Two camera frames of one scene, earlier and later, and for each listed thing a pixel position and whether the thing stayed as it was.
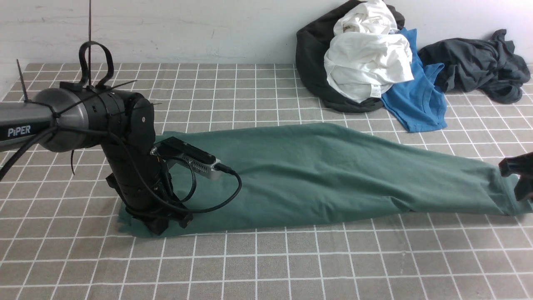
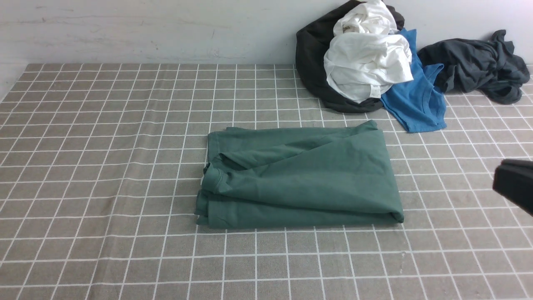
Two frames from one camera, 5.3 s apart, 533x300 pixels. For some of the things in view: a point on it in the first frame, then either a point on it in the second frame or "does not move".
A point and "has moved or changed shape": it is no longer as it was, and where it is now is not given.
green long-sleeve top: [314, 171] has moved or changed shape
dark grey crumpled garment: [490, 66] does not move
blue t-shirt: [419, 106] does not move
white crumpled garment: [367, 54] does not move
